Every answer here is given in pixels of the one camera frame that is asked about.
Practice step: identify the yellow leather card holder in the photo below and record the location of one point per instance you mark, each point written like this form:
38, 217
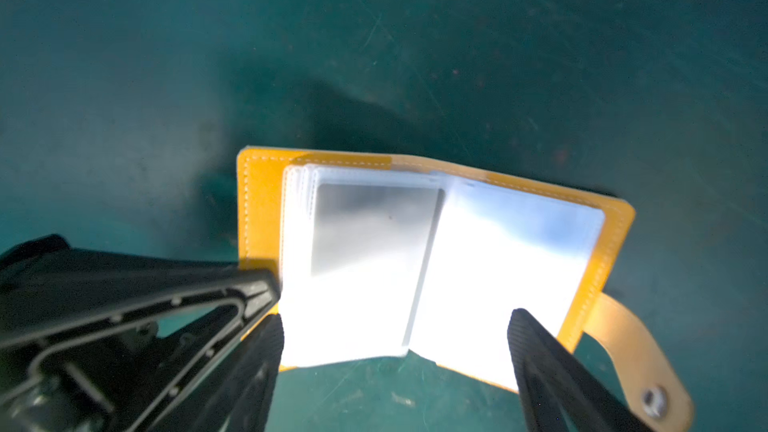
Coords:
498, 243

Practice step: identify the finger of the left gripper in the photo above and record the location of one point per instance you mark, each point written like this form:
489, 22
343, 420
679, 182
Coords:
99, 341

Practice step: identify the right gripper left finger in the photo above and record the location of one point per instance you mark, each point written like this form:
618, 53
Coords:
237, 394

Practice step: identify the silver credit card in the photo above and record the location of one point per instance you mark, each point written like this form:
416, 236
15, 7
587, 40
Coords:
355, 225

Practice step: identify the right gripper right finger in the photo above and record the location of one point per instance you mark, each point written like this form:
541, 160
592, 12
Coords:
555, 388

